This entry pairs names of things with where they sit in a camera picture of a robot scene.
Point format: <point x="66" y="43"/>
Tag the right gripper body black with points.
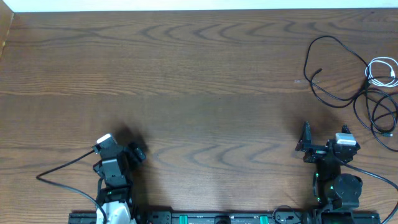
<point x="315" y="154"/>

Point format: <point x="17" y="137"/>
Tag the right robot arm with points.
<point x="337" y="193"/>

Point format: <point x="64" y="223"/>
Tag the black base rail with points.
<point x="283" y="217"/>

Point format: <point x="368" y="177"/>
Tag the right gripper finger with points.
<point x="345" y="129"/>
<point x="305" y="140"/>

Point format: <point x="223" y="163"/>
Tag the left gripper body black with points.
<point x="131" y="160"/>

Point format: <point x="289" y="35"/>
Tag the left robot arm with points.
<point x="116" y="203"/>

